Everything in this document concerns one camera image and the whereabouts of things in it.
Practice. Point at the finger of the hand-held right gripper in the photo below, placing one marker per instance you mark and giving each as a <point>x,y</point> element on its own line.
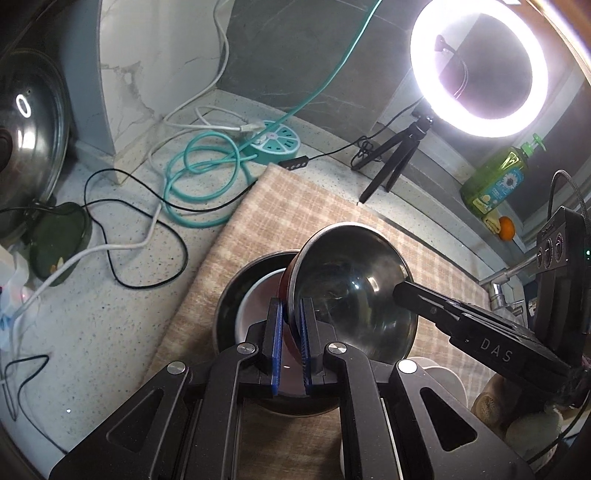
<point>425,302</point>

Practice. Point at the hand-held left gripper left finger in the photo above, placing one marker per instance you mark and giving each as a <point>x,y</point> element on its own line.
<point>277,350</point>

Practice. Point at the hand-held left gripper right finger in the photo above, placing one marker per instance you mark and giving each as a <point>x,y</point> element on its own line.
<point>304,350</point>

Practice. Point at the light blue bowl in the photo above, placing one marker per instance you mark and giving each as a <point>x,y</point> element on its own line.
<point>251,314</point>

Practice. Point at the red steel bowl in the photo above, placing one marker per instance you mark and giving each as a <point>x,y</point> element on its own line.
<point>351,295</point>

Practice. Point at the person's right hand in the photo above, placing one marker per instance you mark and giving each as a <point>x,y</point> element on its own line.
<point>531,424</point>

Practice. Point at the chrome faucet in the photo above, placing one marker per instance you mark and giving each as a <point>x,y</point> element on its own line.
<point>498,290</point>

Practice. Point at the yellow sponge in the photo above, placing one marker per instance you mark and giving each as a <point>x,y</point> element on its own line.
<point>491,223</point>

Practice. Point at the orange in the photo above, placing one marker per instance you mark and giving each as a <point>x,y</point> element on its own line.
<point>506,228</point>

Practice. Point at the plaid cloth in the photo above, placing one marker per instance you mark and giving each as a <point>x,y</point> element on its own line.
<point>258,221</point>

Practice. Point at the green dish soap bottle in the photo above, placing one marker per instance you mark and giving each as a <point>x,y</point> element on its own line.
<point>494,184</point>

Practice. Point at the black tripod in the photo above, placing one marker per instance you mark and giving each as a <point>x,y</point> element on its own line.
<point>397,152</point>

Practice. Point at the round teal power strip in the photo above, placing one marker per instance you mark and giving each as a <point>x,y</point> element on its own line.
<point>281,143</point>

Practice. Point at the dark green dish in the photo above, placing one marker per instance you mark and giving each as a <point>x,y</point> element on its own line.
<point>60,240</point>

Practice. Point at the white charger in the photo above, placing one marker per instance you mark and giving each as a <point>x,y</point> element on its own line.
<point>11,295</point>

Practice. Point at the glass pot lid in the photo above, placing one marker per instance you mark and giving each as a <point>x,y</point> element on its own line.
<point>41,138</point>

